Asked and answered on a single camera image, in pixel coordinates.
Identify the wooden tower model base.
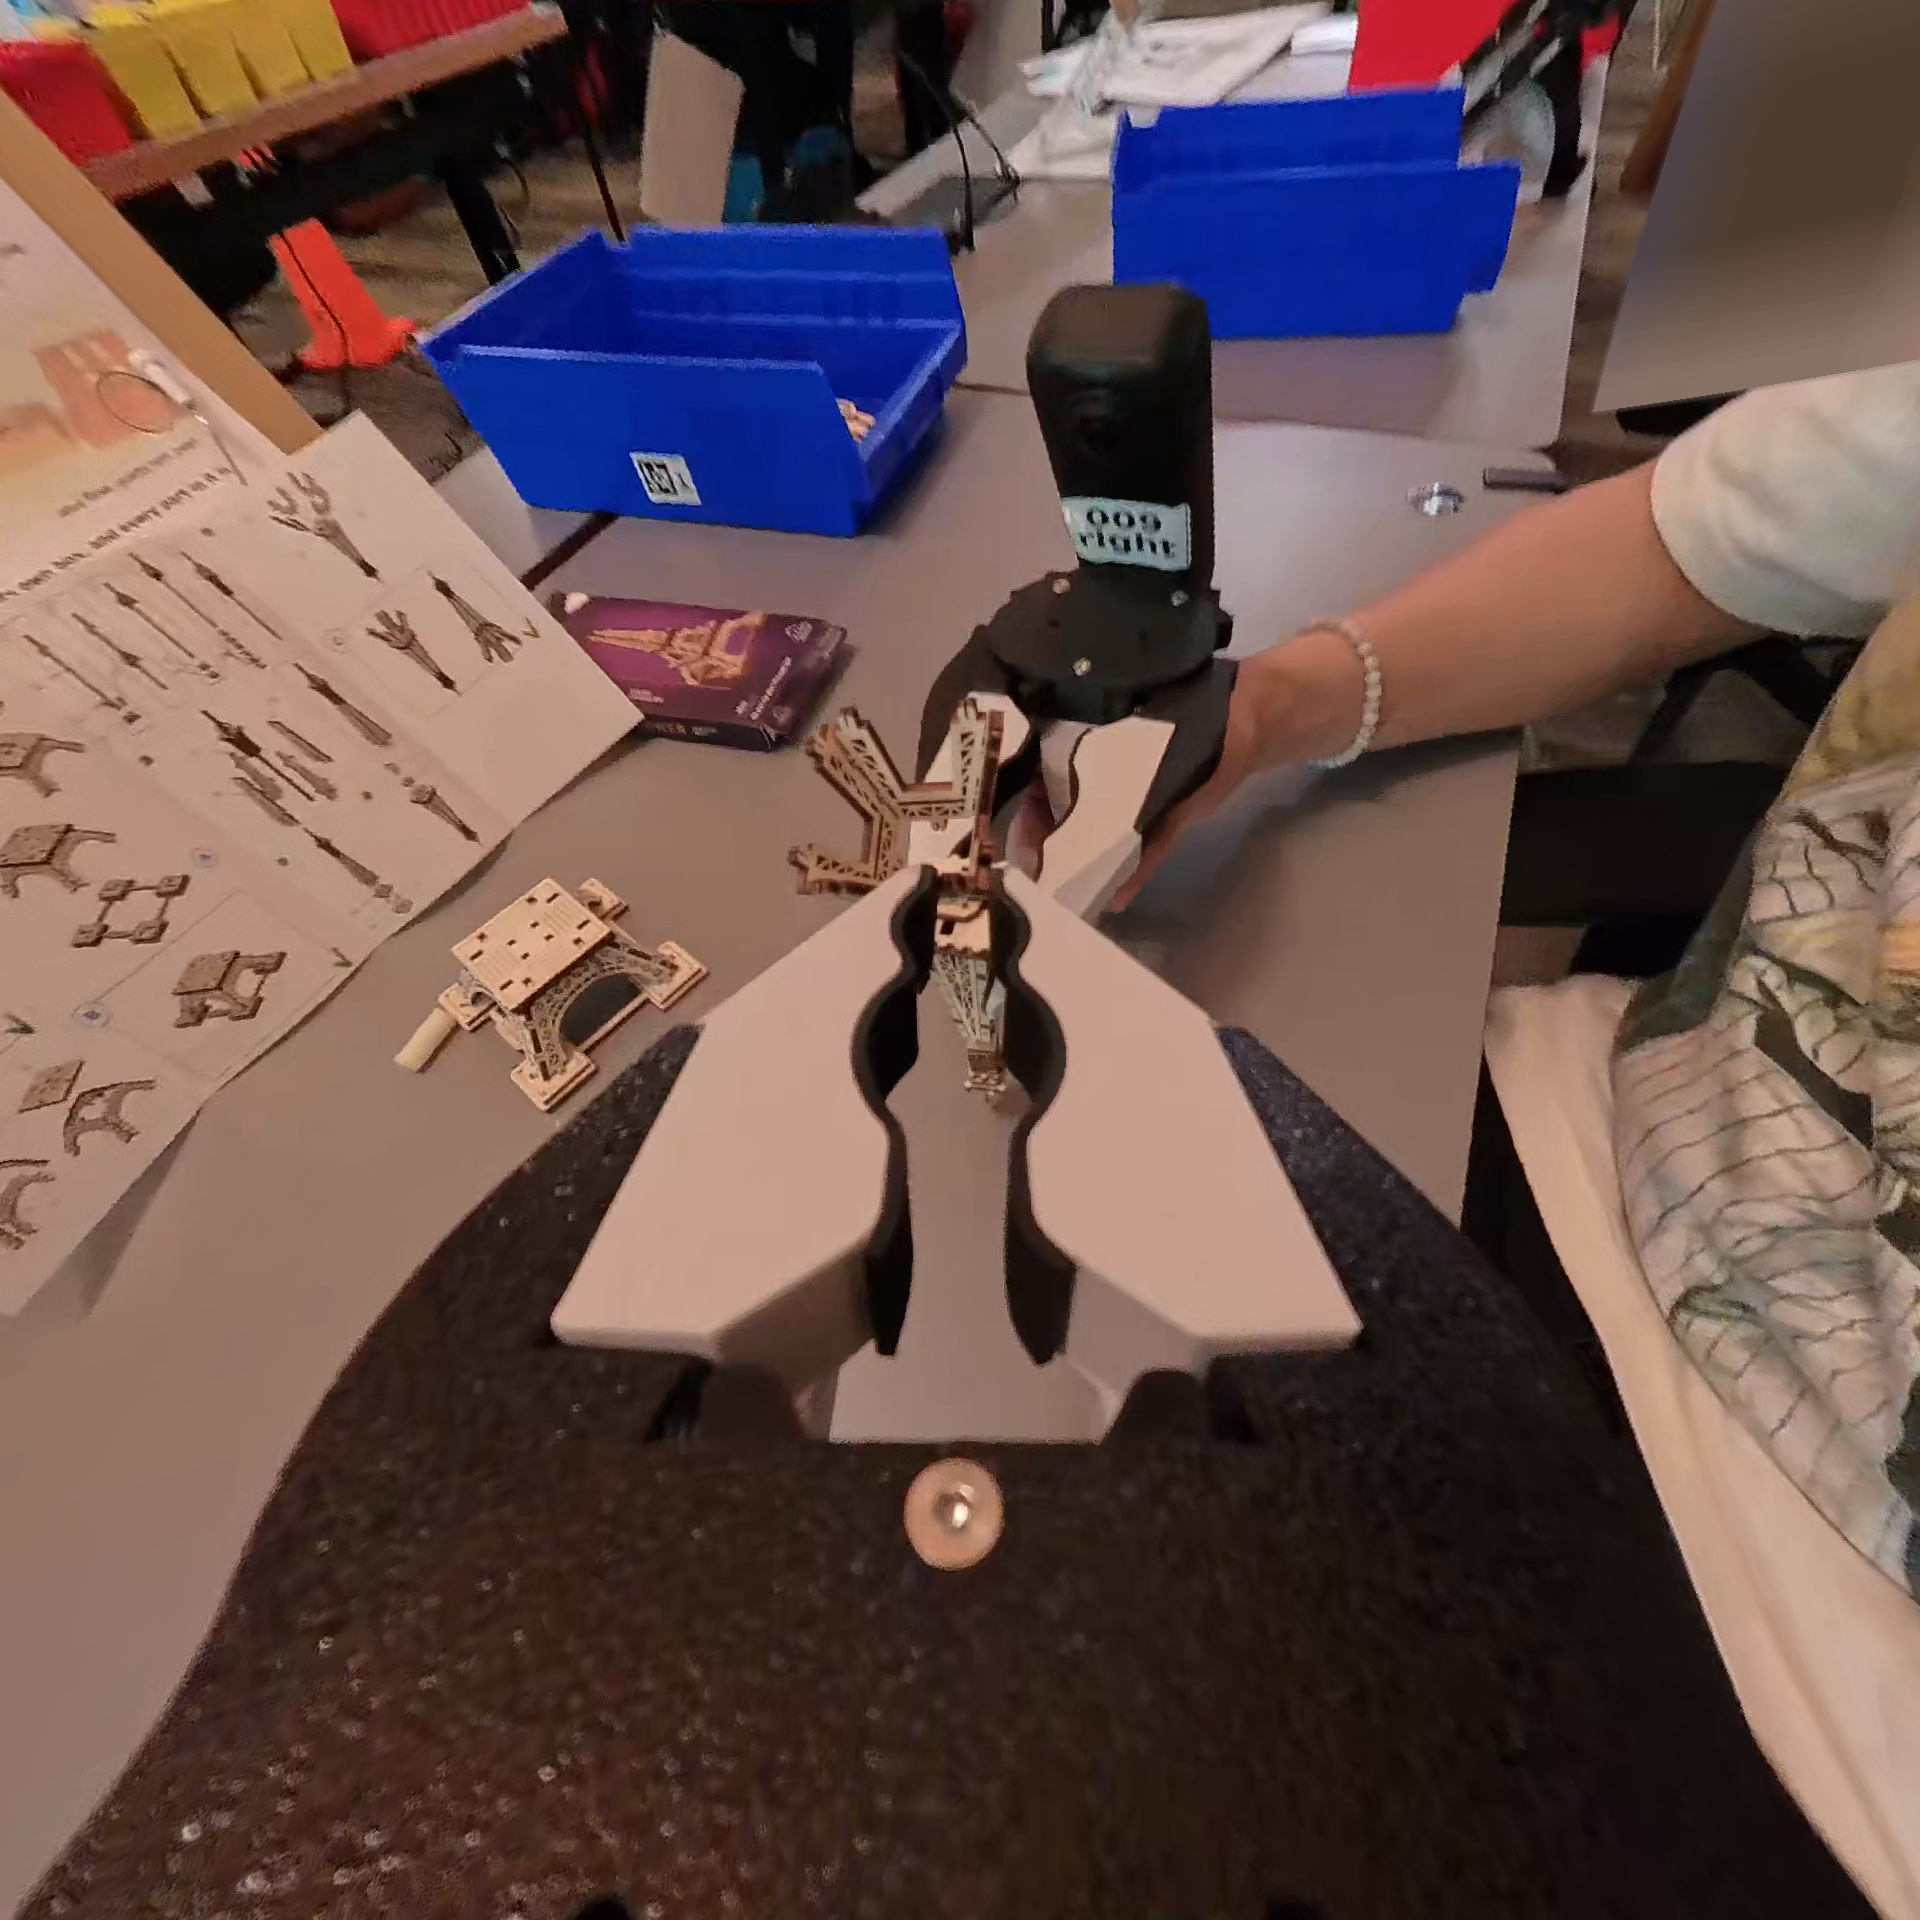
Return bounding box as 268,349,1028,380
438,878,711,1115

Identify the white pearl bracelet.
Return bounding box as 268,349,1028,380
1296,617,1385,771

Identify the wooden table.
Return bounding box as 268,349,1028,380
83,6,572,204

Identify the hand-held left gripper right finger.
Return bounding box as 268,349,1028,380
995,873,1364,1437

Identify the black cable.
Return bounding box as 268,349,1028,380
896,45,1024,249

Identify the wooden tower model section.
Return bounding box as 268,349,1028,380
787,696,1051,1107

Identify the white folded assembly instruction sheet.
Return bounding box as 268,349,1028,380
0,411,646,1318

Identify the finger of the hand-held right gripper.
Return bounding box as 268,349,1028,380
976,695,1085,889
1049,717,1182,921

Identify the person's right hand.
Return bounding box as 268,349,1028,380
1118,647,1333,915

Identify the person's right forearm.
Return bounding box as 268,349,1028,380
1350,457,1764,758

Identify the yellow storage bin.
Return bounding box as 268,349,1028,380
246,0,358,85
83,22,204,139
157,0,288,119

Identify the purple model kit box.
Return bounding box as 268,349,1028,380
545,589,848,751

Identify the blue plastic storage bin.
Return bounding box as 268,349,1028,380
1112,87,1524,344
423,223,968,539

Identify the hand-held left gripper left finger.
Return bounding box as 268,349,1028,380
548,867,924,1443

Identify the red storage bin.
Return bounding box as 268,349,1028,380
329,0,565,63
0,36,140,166

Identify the colour printed instruction poster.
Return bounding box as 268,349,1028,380
0,181,288,600

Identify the orange traffic cone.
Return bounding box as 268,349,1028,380
270,216,415,377

